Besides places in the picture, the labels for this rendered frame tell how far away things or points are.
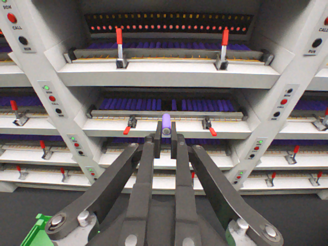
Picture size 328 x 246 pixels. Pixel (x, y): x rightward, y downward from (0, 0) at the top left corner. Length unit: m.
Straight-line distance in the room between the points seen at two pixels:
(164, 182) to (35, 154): 0.66
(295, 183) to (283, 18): 0.83
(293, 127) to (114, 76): 0.64
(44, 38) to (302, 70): 0.66
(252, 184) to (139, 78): 0.79
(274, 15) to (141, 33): 0.40
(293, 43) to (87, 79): 0.54
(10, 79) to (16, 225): 0.81
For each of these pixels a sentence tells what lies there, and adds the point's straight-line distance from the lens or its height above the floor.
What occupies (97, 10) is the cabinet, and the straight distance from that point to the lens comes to 0.59.
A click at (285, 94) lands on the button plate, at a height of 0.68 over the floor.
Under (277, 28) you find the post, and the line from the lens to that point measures 0.51.
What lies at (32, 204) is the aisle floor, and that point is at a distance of 1.15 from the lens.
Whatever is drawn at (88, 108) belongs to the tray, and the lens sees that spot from 0.54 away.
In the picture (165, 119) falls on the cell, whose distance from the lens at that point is 0.24.
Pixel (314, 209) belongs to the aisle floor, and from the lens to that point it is 1.23.
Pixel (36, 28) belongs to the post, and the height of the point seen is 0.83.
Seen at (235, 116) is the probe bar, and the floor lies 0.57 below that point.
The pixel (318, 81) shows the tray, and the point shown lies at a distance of 0.55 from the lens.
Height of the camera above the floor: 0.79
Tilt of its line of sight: 34 degrees down
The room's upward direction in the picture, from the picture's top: straight up
